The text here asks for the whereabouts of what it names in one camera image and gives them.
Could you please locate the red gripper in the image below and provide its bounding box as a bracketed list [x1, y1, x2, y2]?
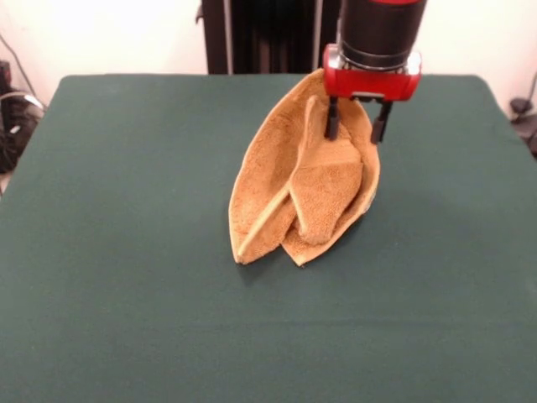
[321, 44, 423, 144]

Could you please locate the tan terry towel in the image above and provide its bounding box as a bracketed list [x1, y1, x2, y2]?
[227, 69, 381, 268]

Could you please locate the dark green table cloth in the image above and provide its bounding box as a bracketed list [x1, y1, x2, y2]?
[0, 73, 537, 403]

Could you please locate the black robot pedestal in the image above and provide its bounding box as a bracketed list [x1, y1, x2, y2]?
[195, 0, 341, 76]

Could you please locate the grey cable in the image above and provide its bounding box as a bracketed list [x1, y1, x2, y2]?
[0, 33, 47, 113]

